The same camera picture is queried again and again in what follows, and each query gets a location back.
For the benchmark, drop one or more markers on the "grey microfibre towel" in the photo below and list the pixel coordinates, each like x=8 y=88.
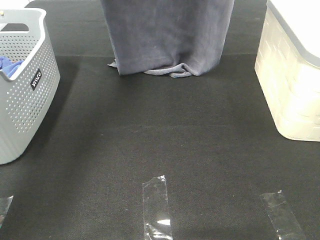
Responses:
x=179 y=38

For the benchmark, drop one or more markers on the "blue towel in basket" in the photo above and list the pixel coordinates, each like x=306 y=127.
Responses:
x=9 y=67

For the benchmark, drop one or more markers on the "black table mat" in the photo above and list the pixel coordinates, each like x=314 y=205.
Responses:
x=104 y=135

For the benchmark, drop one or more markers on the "centre clear tape strip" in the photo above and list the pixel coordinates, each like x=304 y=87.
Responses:
x=156 y=211

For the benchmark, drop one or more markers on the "clear tape strip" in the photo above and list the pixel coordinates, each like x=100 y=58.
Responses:
x=5 y=203
x=156 y=211
x=281 y=216

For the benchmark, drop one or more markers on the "grey perforated laundry basket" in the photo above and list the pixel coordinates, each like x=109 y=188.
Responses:
x=26 y=95

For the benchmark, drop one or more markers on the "white plastic storage bin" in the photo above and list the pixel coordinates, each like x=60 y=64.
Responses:
x=288 y=67

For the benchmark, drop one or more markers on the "right clear tape strip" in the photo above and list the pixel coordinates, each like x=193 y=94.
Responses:
x=281 y=216

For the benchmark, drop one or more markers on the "left clear tape strip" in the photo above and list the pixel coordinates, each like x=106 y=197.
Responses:
x=5 y=203

